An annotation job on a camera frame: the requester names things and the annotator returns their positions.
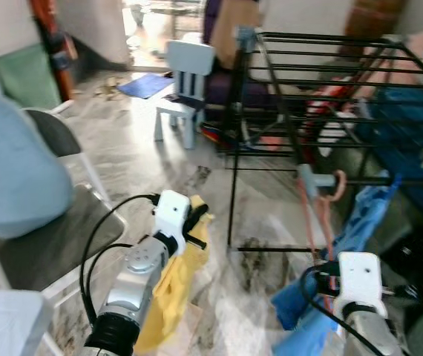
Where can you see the black metal drying rack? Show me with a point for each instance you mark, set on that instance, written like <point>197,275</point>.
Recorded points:
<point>306,178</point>

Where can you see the blue storage bag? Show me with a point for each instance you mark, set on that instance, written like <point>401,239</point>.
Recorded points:
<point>412,133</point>

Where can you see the light blue child chair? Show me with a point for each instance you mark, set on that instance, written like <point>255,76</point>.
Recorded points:
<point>189,55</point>

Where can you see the blue clothes hanger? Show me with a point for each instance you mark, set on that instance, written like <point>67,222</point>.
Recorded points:
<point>395,181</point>

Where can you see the plain blue shirt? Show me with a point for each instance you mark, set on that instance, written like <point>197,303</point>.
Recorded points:
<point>364,219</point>

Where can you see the white folding table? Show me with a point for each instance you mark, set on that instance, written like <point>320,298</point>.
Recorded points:
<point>4,322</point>

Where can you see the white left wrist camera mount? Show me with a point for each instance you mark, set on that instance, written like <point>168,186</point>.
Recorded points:
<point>172,215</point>

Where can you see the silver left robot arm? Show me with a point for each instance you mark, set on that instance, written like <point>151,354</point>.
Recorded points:
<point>133,278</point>

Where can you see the blue floor mat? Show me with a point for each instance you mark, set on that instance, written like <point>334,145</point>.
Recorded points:
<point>146,85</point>

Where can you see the grey seat folding chair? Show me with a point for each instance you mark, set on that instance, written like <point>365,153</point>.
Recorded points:
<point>56,245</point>

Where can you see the pink clothes hanger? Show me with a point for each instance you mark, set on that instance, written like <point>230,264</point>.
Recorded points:
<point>340,185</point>

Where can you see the yellow shirt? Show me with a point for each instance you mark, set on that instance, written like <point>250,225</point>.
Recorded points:
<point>171,289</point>

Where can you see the green board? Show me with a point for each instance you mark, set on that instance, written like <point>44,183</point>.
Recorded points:
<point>30,78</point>

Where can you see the red black upright cleaner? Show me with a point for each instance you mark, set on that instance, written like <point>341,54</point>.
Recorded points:
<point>48,30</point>

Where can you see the light blue chair cushion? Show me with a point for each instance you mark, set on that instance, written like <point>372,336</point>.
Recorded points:
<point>15,170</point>

